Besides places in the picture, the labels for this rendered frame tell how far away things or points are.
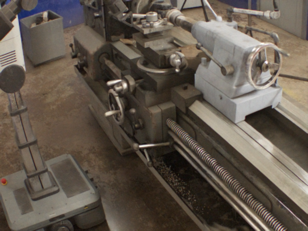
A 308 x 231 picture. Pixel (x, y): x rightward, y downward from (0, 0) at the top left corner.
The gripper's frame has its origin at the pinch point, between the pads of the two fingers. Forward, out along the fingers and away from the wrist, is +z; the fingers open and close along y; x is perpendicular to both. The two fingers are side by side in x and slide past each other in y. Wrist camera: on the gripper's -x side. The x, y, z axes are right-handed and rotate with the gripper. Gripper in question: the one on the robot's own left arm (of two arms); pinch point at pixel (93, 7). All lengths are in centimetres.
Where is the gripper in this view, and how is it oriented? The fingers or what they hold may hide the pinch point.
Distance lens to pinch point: 215.8
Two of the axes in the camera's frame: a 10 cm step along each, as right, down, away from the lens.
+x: -7.1, 6.9, -1.0
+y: -5.3, -4.4, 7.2
